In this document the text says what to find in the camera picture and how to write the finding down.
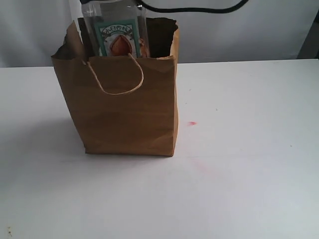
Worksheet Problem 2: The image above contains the yellow-lidded plastic nut jar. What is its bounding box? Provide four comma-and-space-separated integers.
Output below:
80, 0, 150, 58

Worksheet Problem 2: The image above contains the brown paper bag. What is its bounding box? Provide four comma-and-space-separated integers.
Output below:
51, 17, 179, 156

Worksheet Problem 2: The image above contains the white curtain backdrop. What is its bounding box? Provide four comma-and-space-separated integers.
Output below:
0, 0, 319, 68

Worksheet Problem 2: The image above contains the black cable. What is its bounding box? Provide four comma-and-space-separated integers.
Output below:
136, 0, 250, 15

